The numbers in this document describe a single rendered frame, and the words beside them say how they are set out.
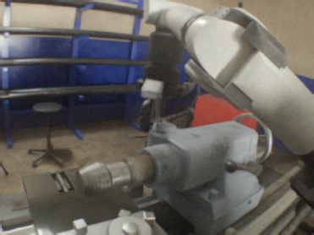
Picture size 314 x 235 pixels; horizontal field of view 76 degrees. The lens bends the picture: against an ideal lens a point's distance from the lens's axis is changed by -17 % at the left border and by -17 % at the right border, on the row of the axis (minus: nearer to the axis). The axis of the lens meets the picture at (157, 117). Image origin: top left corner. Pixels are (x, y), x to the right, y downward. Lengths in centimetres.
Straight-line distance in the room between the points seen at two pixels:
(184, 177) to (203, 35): 41
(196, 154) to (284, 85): 38
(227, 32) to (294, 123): 16
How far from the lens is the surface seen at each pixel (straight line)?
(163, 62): 55
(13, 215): 82
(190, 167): 64
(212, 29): 35
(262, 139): 97
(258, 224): 97
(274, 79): 32
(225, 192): 79
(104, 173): 54
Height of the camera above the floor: 142
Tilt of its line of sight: 18 degrees down
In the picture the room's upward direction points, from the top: 8 degrees clockwise
